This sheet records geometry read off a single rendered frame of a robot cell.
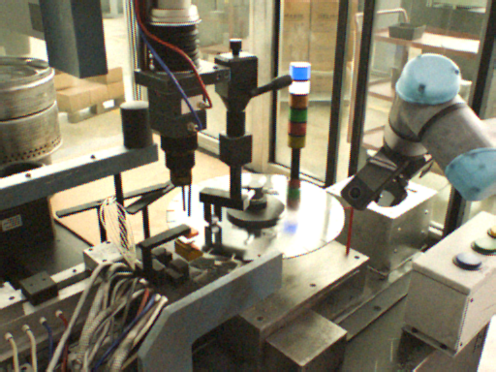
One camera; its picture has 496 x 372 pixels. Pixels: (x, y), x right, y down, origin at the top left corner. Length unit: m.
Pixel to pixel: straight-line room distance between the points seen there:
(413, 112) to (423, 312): 0.42
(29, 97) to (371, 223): 0.85
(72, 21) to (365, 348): 0.73
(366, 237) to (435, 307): 0.24
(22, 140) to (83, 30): 0.61
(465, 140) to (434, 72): 0.10
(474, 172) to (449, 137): 0.06
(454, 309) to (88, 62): 0.72
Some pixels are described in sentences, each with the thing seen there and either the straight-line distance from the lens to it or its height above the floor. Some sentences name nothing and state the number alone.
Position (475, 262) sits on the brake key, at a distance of 1.00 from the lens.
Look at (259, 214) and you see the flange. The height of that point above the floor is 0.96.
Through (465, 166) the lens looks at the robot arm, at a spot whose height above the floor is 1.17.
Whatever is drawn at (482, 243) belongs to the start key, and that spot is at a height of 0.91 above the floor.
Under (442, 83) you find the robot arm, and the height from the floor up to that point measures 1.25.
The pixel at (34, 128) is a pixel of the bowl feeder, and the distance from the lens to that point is 1.40.
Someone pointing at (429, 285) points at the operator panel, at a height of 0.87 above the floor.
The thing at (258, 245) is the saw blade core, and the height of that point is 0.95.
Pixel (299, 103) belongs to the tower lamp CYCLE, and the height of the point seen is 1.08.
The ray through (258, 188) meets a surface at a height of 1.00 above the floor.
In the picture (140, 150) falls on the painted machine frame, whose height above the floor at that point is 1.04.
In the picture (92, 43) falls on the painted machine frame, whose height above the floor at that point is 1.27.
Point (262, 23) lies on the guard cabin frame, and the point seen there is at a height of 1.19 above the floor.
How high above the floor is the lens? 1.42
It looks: 26 degrees down
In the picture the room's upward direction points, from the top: 1 degrees clockwise
